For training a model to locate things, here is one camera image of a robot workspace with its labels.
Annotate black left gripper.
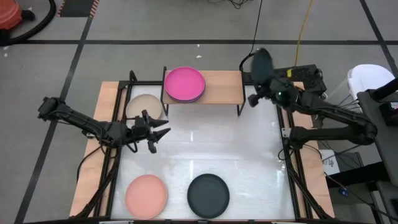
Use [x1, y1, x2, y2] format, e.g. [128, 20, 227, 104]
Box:
[133, 109, 172, 142]

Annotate dark grey plate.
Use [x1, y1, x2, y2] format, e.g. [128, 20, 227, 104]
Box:
[187, 173, 231, 219]
[250, 47, 275, 90]

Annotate beige plate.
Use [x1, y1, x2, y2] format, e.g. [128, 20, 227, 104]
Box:
[125, 93, 164, 121]

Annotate magenta plate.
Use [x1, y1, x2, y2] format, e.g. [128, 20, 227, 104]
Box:
[164, 66, 206, 102]

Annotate salmon pink plate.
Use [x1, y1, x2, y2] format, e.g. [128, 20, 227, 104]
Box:
[124, 174, 169, 220]

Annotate wooden shelf with black legs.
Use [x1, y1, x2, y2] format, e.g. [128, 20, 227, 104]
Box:
[160, 65, 247, 118]

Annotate black computer box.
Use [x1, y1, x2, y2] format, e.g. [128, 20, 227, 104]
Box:
[272, 64, 328, 94]

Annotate black bar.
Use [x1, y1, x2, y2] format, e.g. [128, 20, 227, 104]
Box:
[371, 77, 398, 102]

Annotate black device on desk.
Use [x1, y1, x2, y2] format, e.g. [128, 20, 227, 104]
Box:
[379, 101, 398, 127]

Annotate black mat with striped edges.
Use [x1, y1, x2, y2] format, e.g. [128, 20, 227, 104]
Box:
[57, 0, 100, 18]

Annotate orange vacuum cleaner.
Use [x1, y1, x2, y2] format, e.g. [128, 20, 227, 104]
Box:
[0, 0, 36, 30]

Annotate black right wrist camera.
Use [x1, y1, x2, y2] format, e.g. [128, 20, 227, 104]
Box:
[248, 93, 261, 108]

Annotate black metal table frame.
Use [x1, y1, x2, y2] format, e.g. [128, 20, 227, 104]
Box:
[73, 70, 336, 220]

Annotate long black floor cable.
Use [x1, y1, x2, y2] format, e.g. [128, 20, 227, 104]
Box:
[238, 0, 264, 72]

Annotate yellow floor cable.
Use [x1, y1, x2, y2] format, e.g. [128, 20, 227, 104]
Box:
[294, 0, 313, 67]

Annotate black computer cables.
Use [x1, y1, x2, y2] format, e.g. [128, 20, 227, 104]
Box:
[323, 93, 359, 119]

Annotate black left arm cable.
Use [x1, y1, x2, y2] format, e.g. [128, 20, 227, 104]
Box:
[75, 141, 108, 184]

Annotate black cable tangle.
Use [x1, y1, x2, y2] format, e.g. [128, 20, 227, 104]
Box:
[207, 0, 249, 9]

